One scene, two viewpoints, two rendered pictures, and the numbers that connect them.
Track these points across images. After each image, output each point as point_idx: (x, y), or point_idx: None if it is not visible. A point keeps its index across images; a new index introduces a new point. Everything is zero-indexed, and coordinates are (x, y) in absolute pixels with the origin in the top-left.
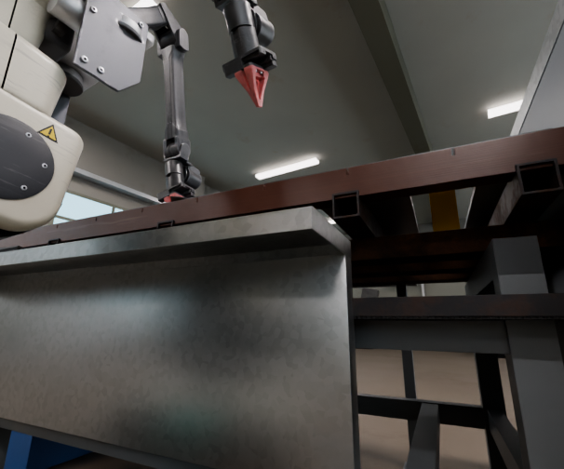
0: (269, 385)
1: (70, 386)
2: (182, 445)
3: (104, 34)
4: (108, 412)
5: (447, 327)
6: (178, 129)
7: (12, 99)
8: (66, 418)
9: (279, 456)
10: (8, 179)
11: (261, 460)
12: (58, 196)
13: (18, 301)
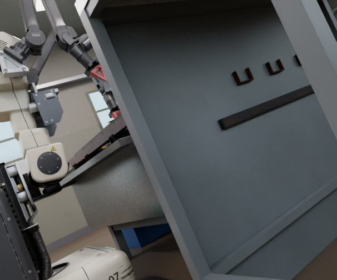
0: None
1: (118, 208)
2: (149, 213)
3: (45, 108)
4: (130, 211)
5: None
6: (97, 79)
7: (41, 148)
8: (123, 218)
9: None
10: (53, 168)
11: None
12: (65, 164)
13: (89, 184)
